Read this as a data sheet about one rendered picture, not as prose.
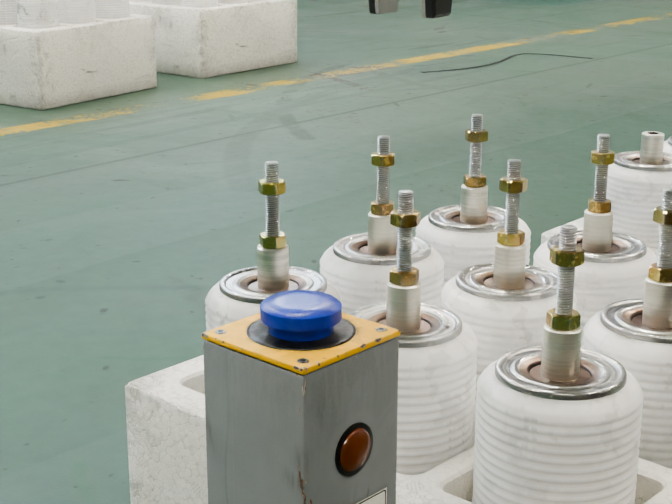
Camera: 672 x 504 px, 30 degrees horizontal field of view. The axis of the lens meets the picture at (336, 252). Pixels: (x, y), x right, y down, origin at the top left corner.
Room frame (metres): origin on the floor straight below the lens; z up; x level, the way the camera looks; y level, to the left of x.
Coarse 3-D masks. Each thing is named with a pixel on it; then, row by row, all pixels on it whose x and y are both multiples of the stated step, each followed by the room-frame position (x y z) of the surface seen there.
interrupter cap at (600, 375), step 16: (512, 352) 0.70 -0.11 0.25; (528, 352) 0.70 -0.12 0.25; (592, 352) 0.70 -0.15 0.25; (496, 368) 0.68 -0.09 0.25; (512, 368) 0.68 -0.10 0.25; (528, 368) 0.68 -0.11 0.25; (592, 368) 0.68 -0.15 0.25; (608, 368) 0.68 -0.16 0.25; (624, 368) 0.68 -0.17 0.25; (512, 384) 0.66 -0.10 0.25; (528, 384) 0.66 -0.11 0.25; (544, 384) 0.65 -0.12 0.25; (560, 384) 0.66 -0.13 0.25; (576, 384) 0.66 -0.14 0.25; (592, 384) 0.65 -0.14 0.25; (608, 384) 0.66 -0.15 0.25; (624, 384) 0.66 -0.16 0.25; (576, 400) 0.64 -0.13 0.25
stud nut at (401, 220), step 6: (396, 210) 0.76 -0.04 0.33; (414, 210) 0.76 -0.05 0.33; (390, 216) 0.75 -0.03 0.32; (396, 216) 0.75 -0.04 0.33; (402, 216) 0.75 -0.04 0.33; (408, 216) 0.75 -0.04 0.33; (414, 216) 0.75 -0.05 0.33; (390, 222) 0.75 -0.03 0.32; (396, 222) 0.75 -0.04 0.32; (402, 222) 0.75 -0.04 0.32; (408, 222) 0.75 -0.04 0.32; (414, 222) 0.75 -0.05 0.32
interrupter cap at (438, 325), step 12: (360, 312) 0.77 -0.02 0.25; (372, 312) 0.77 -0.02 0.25; (384, 312) 0.78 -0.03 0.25; (432, 312) 0.77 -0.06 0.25; (444, 312) 0.77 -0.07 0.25; (384, 324) 0.76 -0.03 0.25; (420, 324) 0.76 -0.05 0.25; (432, 324) 0.76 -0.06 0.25; (444, 324) 0.75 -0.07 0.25; (456, 324) 0.75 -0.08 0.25; (408, 336) 0.73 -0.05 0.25; (420, 336) 0.73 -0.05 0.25; (432, 336) 0.73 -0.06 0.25; (444, 336) 0.73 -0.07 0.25; (456, 336) 0.74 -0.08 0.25
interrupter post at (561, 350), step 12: (552, 336) 0.67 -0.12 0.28; (564, 336) 0.67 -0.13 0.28; (576, 336) 0.67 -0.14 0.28; (552, 348) 0.67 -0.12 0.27; (564, 348) 0.67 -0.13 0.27; (576, 348) 0.67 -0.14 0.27; (552, 360) 0.67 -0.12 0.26; (564, 360) 0.67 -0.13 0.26; (576, 360) 0.67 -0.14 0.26; (552, 372) 0.67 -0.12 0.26; (564, 372) 0.67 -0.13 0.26; (576, 372) 0.67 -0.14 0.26
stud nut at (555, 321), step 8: (552, 312) 0.68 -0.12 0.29; (576, 312) 0.68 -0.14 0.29; (552, 320) 0.67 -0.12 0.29; (560, 320) 0.67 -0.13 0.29; (568, 320) 0.67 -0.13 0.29; (576, 320) 0.67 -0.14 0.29; (552, 328) 0.67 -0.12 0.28; (560, 328) 0.67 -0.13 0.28; (568, 328) 0.67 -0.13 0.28; (576, 328) 0.67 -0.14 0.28
